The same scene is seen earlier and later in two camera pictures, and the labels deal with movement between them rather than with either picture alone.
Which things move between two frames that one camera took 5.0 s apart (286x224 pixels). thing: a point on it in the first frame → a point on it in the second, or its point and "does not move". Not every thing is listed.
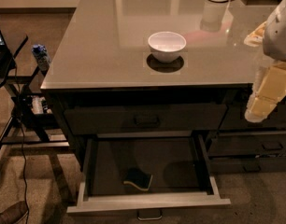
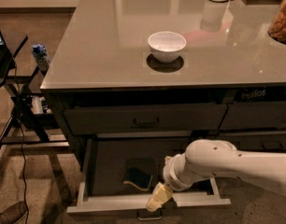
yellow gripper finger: (273, 82) → (160, 196)
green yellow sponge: (139, 178) does not move
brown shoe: (12, 214) does not move
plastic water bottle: (42, 56) does not move
